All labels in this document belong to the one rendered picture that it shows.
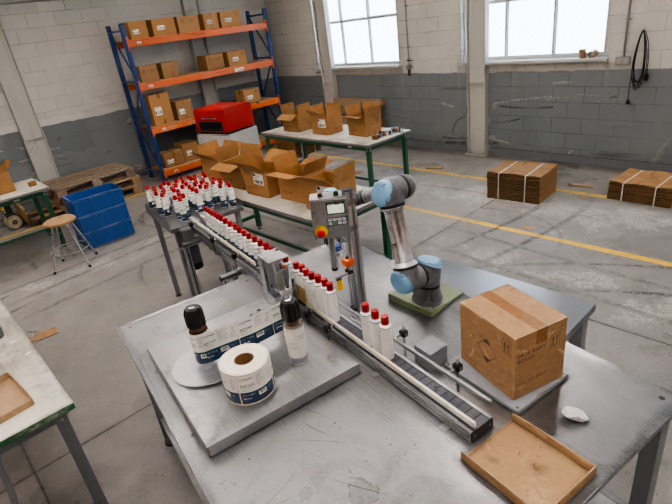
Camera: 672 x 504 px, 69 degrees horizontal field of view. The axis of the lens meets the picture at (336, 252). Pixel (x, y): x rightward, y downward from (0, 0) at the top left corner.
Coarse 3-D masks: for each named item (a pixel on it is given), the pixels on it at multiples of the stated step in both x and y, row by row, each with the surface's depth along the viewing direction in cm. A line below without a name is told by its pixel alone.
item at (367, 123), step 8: (352, 104) 636; (368, 104) 635; (376, 104) 625; (352, 112) 637; (360, 112) 644; (368, 112) 606; (376, 112) 616; (352, 120) 626; (360, 120) 615; (368, 120) 612; (376, 120) 620; (352, 128) 631; (360, 128) 620; (368, 128) 615; (376, 128) 623; (368, 136) 619
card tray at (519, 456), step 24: (504, 432) 168; (528, 432) 166; (480, 456) 160; (504, 456) 159; (528, 456) 158; (552, 456) 157; (576, 456) 153; (504, 480) 151; (528, 480) 150; (552, 480) 149; (576, 480) 148
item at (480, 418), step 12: (312, 312) 244; (348, 324) 230; (360, 336) 220; (396, 360) 202; (396, 372) 195; (408, 372) 194; (420, 372) 193; (432, 384) 186; (444, 396) 180; (456, 396) 179; (444, 408) 175; (468, 408) 173; (480, 420) 168
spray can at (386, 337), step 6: (384, 318) 194; (384, 324) 195; (390, 324) 197; (384, 330) 196; (390, 330) 197; (384, 336) 197; (390, 336) 198; (384, 342) 198; (390, 342) 199; (384, 348) 200; (390, 348) 200; (384, 354) 201; (390, 354) 201; (390, 360) 202
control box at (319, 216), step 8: (328, 192) 220; (312, 200) 213; (320, 200) 213; (328, 200) 213; (336, 200) 213; (344, 200) 212; (312, 208) 214; (320, 208) 214; (312, 216) 216; (320, 216) 216; (328, 216) 216; (336, 216) 216; (312, 224) 218; (320, 224) 217; (344, 224) 217; (328, 232) 219; (336, 232) 219; (344, 232) 219
